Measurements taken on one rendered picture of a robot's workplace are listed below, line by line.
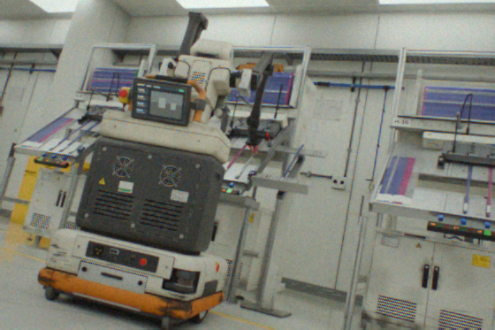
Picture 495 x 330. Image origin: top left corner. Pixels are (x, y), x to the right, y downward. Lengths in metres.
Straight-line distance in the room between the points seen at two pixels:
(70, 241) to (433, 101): 2.36
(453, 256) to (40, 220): 3.19
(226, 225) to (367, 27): 2.89
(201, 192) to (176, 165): 0.15
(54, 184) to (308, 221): 2.40
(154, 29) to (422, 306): 4.86
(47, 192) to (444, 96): 3.22
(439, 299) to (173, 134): 1.79
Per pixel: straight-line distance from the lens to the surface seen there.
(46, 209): 4.37
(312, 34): 5.49
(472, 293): 2.99
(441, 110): 3.31
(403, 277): 3.00
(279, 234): 2.95
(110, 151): 2.09
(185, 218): 1.93
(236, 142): 3.42
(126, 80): 4.36
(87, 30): 6.50
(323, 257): 4.80
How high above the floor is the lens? 0.39
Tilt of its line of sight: 11 degrees up
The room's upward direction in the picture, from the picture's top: 12 degrees clockwise
